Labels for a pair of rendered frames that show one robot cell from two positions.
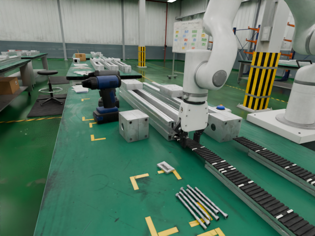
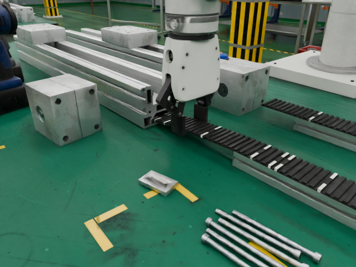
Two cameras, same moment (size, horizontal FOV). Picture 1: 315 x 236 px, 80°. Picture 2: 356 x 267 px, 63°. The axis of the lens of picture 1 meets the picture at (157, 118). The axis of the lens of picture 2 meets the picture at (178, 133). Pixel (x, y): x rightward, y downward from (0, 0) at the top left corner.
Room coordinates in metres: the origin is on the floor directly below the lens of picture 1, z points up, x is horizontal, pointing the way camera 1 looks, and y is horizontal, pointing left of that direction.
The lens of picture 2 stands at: (0.16, 0.04, 1.04)
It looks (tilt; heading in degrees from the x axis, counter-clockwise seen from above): 28 degrees down; 343
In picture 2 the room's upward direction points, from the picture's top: straight up
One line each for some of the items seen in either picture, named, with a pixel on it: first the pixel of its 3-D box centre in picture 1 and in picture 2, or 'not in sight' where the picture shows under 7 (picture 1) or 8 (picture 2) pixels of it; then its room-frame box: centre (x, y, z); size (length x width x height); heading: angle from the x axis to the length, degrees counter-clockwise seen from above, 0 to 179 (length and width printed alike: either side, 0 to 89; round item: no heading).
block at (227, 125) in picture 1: (225, 125); (241, 85); (0.74, -0.29, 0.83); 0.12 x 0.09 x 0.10; 115
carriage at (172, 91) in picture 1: (173, 92); (128, 40); (1.14, -0.09, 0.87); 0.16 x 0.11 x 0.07; 25
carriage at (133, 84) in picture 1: (131, 86); (41, 37); (1.28, 0.19, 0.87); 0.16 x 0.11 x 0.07; 25
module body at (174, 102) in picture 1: (172, 100); (130, 55); (1.14, -0.09, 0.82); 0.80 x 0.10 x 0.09; 25
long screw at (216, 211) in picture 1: (201, 198); (254, 231); (0.37, -0.12, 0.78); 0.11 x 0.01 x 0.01; 32
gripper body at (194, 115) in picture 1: (192, 113); (190, 62); (0.62, -0.12, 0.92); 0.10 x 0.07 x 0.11; 115
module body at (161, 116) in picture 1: (144, 102); (75, 65); (1.06, 0.08, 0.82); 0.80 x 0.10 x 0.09; 25
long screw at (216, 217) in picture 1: (201, 203); (259, 242); (0.35, -0.11, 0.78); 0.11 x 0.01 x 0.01; 31
